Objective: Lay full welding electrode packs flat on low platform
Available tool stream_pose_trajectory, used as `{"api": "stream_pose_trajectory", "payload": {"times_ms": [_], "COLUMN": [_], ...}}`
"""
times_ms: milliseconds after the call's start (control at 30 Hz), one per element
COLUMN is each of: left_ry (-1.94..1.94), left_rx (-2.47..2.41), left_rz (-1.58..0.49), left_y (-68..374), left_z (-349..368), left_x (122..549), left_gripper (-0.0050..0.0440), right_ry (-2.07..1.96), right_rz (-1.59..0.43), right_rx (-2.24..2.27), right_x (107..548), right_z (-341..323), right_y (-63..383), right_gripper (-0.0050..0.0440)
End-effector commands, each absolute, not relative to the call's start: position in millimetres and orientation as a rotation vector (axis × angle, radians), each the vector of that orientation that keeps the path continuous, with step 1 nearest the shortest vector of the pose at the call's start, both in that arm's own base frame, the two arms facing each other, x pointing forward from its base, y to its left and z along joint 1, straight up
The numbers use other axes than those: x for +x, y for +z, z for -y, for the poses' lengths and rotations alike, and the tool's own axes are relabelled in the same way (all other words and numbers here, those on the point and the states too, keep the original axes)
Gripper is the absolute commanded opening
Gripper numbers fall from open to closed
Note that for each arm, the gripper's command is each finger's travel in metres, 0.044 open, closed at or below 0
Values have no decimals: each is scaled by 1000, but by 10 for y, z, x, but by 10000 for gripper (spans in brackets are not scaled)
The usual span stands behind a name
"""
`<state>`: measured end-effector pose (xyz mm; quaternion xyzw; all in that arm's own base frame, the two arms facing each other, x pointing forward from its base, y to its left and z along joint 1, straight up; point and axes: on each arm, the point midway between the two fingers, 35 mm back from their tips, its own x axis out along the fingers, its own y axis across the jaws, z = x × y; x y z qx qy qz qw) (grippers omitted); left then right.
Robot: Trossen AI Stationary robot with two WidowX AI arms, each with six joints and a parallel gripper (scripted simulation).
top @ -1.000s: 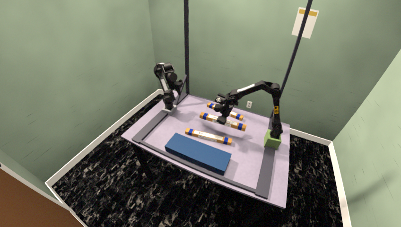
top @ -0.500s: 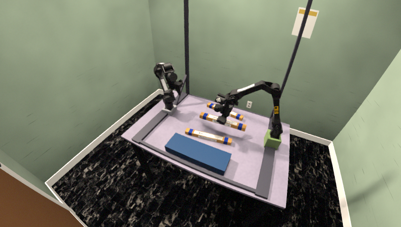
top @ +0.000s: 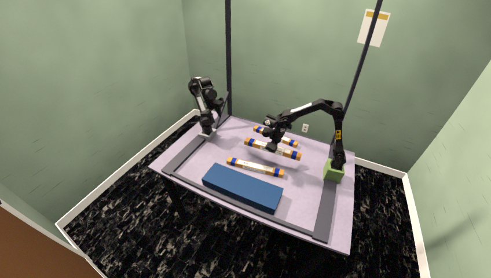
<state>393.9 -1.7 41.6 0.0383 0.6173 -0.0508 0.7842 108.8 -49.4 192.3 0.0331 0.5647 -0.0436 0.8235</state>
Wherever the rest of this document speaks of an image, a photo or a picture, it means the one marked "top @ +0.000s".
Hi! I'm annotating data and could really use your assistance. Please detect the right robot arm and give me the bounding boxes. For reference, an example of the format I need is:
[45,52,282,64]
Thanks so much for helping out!
[188,76,224,135]

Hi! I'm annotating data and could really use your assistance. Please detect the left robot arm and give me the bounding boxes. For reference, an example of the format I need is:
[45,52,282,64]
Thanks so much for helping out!
[262,98,346,170]

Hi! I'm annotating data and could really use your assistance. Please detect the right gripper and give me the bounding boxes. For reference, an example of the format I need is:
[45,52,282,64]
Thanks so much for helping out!
[200,99,221,123]

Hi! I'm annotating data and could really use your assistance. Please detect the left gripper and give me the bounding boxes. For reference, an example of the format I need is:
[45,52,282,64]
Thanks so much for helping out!
[265,130,284,153]

